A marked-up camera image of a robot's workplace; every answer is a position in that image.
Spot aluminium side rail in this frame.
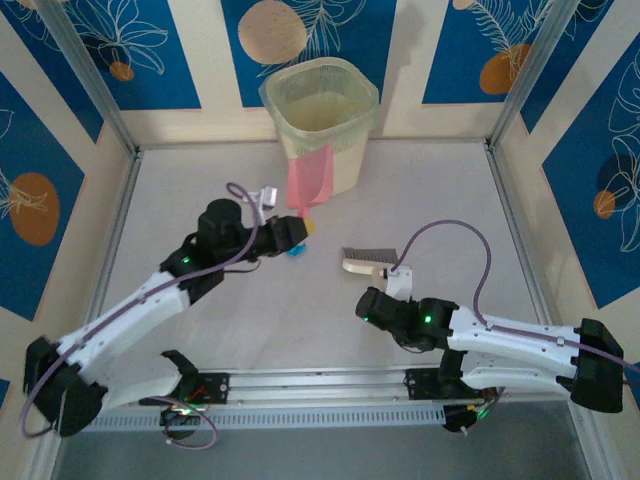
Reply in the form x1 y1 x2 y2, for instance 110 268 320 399
74 149 145 374
483 142 559 351

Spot left aluminium side rail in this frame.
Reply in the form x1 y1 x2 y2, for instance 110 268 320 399
74 149 145 374

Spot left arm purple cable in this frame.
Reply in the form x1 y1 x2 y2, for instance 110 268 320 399
18 181 264 451

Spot pink plastic dustpan scoop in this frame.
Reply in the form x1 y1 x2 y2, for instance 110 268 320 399
285 138 335 221

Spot black mount plate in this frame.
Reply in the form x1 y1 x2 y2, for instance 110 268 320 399
405 367 499 402
138 372 231 407

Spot right aluminium frame post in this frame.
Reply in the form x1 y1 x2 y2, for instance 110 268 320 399
487 0 574 151

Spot aluminium frame post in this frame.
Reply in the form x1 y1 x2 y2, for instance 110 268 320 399
32 0 142 157
487 0 574 151

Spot grey slotted cable duct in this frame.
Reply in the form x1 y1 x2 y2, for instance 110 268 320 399
62 403 447 434

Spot left black mount plate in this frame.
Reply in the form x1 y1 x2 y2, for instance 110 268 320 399
138 372 231 407

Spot cream trash bin with bag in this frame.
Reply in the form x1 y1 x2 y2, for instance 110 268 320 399
259 56 380 197

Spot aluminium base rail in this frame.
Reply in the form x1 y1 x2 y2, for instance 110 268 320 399
42 366 506 410

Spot right aluminium side rail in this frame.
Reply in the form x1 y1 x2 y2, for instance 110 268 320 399
483 142 559 351

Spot left aluminium frame post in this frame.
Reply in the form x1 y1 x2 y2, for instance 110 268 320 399
32 0 142 157

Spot cream hand brush grey bristles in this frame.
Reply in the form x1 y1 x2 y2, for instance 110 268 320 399
340 244 401 292

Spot right black mount plate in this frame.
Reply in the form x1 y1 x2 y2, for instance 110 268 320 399
405 367 499 402

